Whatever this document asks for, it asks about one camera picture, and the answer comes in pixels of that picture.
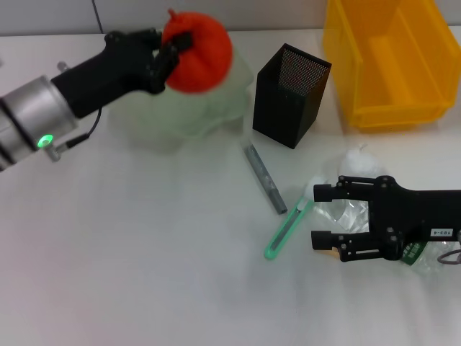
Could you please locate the grey pen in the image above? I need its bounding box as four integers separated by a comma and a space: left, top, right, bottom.
243, 142, 288, 216

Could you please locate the right gripper cable with connector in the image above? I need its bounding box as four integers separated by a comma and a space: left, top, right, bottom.
438, 249, 461, 267

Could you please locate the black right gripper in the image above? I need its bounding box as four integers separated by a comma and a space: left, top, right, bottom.
310, 175, 461, 263

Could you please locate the black mesh pen holder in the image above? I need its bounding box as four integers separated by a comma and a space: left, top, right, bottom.
251, 43, 332, 150

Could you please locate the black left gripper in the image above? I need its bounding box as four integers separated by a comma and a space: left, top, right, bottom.
49, 28, 194, 119

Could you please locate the clear water bottle green label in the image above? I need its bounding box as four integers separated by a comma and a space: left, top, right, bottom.
305, 174, 461, 278

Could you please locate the clear glass fruit plate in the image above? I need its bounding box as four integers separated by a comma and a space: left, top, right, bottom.
106, 32, 253, 148

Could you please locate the green utility knife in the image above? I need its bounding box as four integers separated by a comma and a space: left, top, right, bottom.
264, 196, 313, 261

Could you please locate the orange fruit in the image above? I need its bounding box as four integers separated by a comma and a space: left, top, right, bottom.
161, 9, 234, 94

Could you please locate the gripper cable with connector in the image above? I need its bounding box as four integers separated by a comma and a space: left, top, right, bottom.
45, 107, 102, 162
438, 249, 461, 267

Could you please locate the yellow plastic storage bin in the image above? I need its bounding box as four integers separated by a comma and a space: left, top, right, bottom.
322, 0, 461, 135

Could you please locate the left gripper cable with connector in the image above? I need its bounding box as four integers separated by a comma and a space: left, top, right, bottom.
45, 107, 102, 162

